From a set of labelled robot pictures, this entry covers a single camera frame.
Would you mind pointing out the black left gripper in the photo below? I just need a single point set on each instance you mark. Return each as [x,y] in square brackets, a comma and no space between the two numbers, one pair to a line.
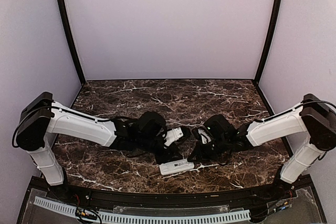
[171,152]

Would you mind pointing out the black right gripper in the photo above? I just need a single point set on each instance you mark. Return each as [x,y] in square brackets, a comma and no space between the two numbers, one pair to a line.
[201,157]

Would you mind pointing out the white remote control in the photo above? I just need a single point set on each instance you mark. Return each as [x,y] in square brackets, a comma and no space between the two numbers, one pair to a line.
[167,169]

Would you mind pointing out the white battery compartment cover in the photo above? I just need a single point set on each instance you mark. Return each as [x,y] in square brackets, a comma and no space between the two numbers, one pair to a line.
[183,164]

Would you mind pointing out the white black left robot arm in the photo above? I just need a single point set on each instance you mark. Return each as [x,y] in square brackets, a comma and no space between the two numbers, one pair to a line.
[44,116]

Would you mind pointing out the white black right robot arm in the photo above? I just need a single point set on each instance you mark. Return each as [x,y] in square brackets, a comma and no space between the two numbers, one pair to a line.
[311,115]

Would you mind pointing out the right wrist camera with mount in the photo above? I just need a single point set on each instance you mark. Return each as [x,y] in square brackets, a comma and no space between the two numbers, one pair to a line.
[202,135]

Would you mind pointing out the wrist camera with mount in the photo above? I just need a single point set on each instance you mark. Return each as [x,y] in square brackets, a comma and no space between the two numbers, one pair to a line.
[177,135]
[202,135]

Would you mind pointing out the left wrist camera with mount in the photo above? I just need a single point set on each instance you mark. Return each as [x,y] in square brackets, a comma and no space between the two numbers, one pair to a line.
[177,135]

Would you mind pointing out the white slotted cable duct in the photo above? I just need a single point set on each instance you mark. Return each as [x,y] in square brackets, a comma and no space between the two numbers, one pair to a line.
[143,215]

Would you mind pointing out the black front table rail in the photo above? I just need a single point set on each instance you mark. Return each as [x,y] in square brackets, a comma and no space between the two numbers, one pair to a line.
[255,197]

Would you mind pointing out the black right corner frame post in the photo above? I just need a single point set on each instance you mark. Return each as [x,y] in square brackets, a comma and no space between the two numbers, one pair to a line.
[268,41]

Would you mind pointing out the black corner frame post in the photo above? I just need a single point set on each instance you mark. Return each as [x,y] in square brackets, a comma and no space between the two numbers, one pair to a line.
[70,40]
[268,41]

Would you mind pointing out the black left corner frame post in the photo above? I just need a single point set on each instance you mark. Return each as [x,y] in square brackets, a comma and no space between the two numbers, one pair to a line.
[70,40]

